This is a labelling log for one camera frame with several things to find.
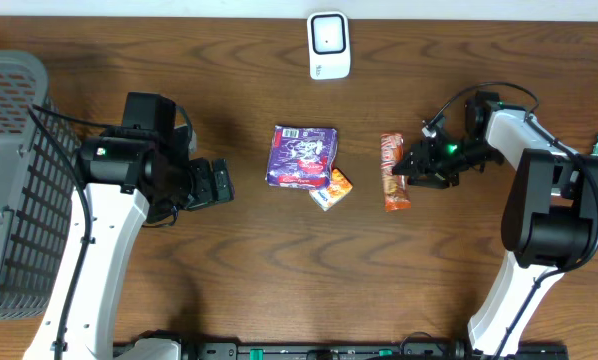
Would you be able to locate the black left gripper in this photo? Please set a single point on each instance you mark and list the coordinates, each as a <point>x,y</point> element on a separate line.
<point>205,181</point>

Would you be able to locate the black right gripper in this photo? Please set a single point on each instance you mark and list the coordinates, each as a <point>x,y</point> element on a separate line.
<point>423,154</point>

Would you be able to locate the small orange box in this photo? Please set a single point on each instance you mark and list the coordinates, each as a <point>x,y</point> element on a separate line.
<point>338,189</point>

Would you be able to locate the purple snack bag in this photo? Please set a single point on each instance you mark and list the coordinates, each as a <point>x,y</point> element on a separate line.
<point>301,158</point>

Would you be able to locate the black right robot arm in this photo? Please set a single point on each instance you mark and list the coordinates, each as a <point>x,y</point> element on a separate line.
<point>550,222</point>

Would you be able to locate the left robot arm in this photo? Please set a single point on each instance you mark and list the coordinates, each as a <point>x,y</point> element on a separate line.
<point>133,175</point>

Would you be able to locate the white barcode scanner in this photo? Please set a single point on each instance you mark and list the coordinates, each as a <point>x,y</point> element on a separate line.
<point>328,45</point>

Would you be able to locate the grey plastic mesh basket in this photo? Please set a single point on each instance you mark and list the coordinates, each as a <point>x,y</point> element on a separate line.
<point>35,188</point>

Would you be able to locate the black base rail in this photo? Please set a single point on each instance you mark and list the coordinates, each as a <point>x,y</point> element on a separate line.
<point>413,349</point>

